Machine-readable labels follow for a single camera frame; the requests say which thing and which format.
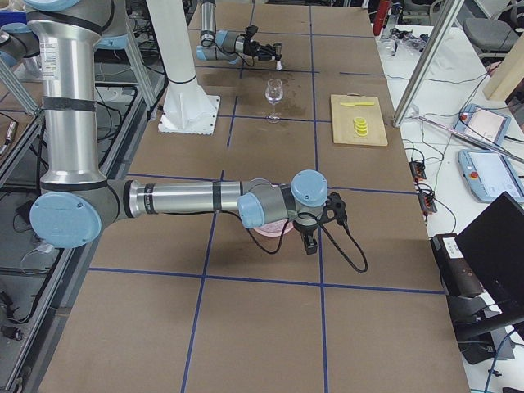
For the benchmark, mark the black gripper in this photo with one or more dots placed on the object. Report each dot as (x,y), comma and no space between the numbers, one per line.
(303,230)
(258,49)

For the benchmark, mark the steel jigger cup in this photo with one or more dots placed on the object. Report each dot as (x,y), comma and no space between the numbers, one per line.
(278,55)

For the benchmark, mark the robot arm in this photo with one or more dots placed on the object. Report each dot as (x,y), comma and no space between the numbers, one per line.
(225,45)
(78,202)

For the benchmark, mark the clear wine glass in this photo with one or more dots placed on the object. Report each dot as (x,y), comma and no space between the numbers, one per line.
(274,94)

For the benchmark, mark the pink bowl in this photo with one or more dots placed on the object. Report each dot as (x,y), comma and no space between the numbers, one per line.
(272,229)

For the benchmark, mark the bamboo cutting board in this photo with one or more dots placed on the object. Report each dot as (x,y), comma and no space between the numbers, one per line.
(343,128)

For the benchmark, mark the yellow plastic knife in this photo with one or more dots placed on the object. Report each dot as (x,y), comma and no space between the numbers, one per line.
(354,104)

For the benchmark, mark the red cylinder bottle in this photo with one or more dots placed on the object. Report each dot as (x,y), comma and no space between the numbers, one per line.
(380,16)

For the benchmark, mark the black laptop monitor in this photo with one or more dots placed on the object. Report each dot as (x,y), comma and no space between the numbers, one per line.
(492,244)

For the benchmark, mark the teach pendant near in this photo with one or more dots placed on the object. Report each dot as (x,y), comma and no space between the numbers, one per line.
(488,175)

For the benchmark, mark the teach pendant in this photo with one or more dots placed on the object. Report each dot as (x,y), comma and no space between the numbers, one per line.
(481,122)
(488,175)

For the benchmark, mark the teach pendant far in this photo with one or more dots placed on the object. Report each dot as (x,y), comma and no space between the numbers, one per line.
(481,122)

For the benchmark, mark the metal rod green clamp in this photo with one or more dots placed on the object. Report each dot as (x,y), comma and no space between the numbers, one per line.
(480,142)

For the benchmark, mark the grey office chair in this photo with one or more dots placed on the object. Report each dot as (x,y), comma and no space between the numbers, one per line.
(494,37)

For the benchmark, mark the blue storage bin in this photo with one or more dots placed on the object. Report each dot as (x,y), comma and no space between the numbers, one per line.
(12,11)

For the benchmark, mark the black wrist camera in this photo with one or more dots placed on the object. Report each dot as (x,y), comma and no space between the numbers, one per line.
(335,210)
(250,32)

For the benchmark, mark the aluminium frame post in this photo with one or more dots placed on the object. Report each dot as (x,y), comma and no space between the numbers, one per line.
(437,36)

